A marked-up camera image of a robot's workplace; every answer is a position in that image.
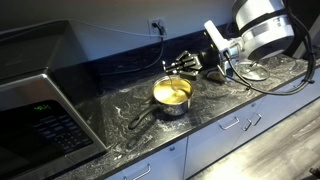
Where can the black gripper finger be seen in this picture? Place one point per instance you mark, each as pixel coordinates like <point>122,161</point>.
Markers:
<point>188,58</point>
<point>186,70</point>

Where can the white wall outlet plate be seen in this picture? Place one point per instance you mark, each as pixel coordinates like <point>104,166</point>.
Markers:
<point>150,30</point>

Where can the black and silver microwave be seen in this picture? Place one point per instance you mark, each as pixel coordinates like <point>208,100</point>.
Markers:
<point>50,126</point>

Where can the small silver cabinet knob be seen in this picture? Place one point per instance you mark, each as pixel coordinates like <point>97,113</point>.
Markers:
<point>172,148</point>

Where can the white base cabinet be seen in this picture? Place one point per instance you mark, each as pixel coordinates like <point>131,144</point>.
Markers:
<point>206,146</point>

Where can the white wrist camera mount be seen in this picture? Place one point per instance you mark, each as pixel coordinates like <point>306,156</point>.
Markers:
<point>216,38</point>

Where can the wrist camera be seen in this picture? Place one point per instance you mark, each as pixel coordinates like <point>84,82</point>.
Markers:
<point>234,51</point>

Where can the pale yellow pot contents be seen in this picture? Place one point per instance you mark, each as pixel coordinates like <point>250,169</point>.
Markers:
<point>166,96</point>

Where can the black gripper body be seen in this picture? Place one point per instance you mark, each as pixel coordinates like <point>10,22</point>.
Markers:
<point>210,59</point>

